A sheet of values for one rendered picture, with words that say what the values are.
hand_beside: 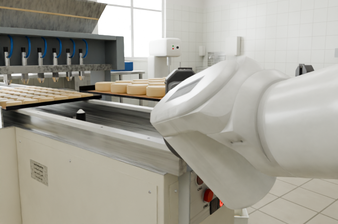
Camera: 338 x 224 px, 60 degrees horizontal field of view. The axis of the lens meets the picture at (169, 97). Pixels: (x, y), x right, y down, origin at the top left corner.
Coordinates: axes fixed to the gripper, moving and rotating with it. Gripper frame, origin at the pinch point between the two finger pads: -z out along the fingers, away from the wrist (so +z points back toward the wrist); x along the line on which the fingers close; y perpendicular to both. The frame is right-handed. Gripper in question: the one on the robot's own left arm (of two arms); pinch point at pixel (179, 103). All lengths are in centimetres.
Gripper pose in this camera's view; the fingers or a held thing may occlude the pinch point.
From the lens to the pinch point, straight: 51.0
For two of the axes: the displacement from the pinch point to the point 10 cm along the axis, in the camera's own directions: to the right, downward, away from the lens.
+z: 1.0, 1.3, -9.9
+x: 0.0, -9.9, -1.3
